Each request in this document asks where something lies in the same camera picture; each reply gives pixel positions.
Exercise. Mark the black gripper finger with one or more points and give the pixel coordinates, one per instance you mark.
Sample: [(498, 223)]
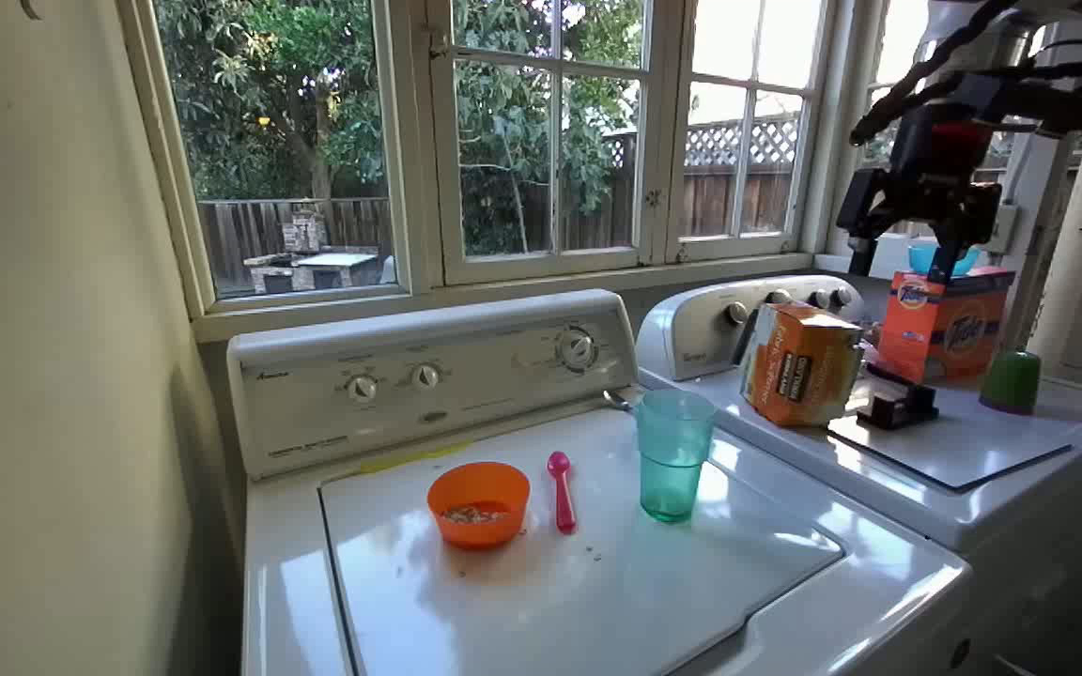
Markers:
[(963, 237), (861, 221)]

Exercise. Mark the black red gripper body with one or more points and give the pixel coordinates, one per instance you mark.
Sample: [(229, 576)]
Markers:
[(939, 169)]

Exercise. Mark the pink plastic spoon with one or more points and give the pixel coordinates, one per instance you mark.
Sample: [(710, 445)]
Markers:
[(561, 492)]

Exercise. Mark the orange plastic bowl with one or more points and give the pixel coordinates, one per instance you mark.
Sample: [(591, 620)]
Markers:
[(479, 507)]

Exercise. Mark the green plastic cup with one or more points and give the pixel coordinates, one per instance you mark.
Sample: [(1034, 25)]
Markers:
[(1013, 381)]

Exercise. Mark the teal translucent plastic cup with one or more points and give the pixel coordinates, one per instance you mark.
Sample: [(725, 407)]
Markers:
[(674, 456)]

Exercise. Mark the food bits in bowl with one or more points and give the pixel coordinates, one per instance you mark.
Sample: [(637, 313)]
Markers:
[(479, 514)]

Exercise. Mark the blue plastic tub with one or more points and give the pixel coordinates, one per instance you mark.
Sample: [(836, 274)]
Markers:
[(921, 262)]

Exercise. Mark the orange Tide detergent box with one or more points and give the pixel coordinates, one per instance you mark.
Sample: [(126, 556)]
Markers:
[(939, 328)]

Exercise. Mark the orange Kirkland cardboard box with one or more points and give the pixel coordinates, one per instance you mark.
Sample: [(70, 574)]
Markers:
[(805, 371)]

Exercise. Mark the small black box object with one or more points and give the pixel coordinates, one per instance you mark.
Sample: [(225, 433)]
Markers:
[(899, 402)]

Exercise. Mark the white dryer top door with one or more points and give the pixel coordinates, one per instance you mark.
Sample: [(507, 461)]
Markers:
[(967, 451)]

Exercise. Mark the large washer timer dial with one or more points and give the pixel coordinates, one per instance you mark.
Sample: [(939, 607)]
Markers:
[(576, 346)]

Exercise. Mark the small silver washer knob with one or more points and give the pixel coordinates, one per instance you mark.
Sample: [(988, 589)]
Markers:
[(362, 388), (424, 377)]

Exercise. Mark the white washer lid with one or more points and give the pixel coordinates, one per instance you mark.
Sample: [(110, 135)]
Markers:
[(565, 601)]

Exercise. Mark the outdoor picnic table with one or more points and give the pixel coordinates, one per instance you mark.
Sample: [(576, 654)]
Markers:
[(337, 266)]

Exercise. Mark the wooden garden fence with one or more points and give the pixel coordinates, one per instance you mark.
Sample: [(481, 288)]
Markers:
[(251, 232)]

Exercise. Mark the green garden trees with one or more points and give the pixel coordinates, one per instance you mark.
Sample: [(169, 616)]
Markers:
[(265, 88)]

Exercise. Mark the white washing machine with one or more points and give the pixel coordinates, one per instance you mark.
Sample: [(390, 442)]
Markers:
[(284, 564)]

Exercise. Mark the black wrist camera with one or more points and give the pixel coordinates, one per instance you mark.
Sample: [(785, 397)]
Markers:
[(1004, 98)]

